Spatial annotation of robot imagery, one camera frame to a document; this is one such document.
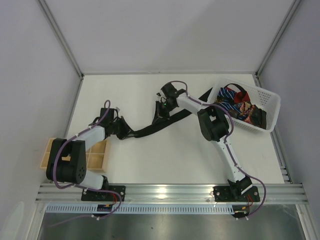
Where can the aluminium mounting rail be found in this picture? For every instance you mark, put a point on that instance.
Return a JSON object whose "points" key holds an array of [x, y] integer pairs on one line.
{"points": [[180, 193]]}

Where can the black tie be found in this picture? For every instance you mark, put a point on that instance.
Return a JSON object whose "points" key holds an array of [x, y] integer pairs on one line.
{"points": [[176, 115]]}

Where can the white slotted cable duct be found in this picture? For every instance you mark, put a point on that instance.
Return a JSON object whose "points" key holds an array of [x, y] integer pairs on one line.
{"points": [[206, 209]]}

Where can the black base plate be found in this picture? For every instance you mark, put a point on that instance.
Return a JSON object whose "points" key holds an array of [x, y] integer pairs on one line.
{"points": [[227, 194], [95, 196]]}

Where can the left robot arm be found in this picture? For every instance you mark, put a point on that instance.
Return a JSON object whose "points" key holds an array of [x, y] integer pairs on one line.
{"points": [[67, 162]]}

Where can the blue striped tie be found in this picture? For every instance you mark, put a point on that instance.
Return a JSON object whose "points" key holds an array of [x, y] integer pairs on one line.
{"points": [[225, 98]]}

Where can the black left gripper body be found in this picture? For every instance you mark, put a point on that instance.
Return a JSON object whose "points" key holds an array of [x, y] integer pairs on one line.
{"points": [[122, 128]]}

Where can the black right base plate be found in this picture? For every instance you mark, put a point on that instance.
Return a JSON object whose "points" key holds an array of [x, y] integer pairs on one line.
{"points": [[227, 194]]}

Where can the dark patterned tie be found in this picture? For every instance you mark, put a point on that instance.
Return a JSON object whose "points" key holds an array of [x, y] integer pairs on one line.
{"points": [[251, 114]]}

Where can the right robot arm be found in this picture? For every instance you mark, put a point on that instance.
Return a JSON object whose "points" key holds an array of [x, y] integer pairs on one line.
{"points": [[214, 127]]}

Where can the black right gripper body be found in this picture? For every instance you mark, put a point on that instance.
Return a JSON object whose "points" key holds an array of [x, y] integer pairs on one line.
{"points": [[159, 111]]}

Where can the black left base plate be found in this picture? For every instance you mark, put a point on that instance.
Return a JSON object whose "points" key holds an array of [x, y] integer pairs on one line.
{"points": [[95, 196]]}

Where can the wooden compartment tray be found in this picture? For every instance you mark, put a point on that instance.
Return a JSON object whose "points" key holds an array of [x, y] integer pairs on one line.
{"points": [[96, 157]]}

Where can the red tie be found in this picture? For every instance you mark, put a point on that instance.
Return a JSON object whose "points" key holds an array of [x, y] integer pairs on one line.
{"points": [[241, 96]]}

